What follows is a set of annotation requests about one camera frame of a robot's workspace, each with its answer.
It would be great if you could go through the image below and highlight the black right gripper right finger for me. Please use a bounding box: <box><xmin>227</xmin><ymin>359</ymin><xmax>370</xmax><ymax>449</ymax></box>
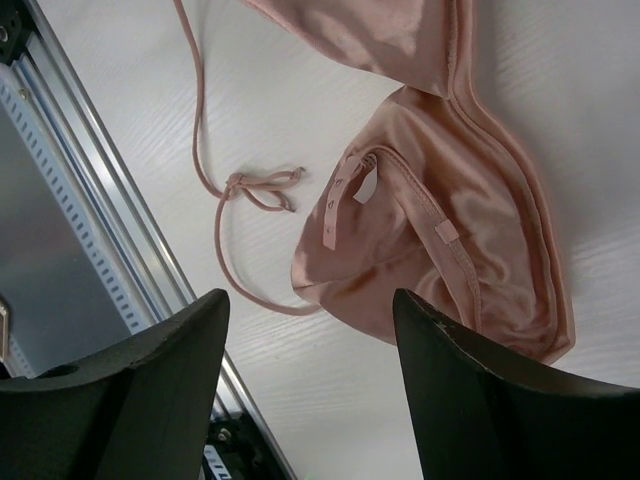
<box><xmin>393</xmin><ymin>290</ymin><xmax>639</xmax><ymax>479</ymax></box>

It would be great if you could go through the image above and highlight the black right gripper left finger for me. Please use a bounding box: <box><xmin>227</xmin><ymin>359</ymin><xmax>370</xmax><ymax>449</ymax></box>
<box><xmin>1</xmin><ymin>289</ymin><xmax>229</xmax><ymax>479</ymax></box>

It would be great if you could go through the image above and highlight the pink satin bra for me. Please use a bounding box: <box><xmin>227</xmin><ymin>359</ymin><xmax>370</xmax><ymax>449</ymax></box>
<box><xmin>172</xmin><ymin>0</ymin><xmax>576</xmax><ymax>366</ymax></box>

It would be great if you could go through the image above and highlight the perforated cable duct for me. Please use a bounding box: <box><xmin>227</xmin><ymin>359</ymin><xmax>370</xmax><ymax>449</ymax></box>
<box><xmin>0</xmin><ymin>74</ymin><xmax>146</xmax><ymax>336</ymax></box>

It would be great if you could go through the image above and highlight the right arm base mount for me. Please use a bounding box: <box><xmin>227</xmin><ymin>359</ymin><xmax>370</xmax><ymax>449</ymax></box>
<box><xmin>0</xmin><ymin>0</ymin><xmax>29</xmax><ymax>65</ymax></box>

